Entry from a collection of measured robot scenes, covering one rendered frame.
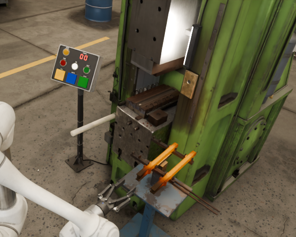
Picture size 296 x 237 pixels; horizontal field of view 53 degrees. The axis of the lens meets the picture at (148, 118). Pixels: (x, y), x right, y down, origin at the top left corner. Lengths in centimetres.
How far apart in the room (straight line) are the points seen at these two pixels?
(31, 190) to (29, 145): 206
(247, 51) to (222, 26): 42
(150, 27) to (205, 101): 57
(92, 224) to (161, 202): 74
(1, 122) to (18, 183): 24
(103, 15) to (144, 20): 474
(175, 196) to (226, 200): 114
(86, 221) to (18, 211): 50
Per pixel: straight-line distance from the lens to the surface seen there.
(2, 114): 128
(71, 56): 238
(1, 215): 164
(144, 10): 190
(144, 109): 210
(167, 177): 168
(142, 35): 194
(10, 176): 122
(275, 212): 318
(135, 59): 203
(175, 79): 247
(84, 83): 230
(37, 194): 125
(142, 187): 196
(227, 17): 173
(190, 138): 211
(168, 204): 191
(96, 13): 661
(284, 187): 348
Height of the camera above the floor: 216
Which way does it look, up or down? 36 degrees down
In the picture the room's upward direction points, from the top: 10 degrees clockwise
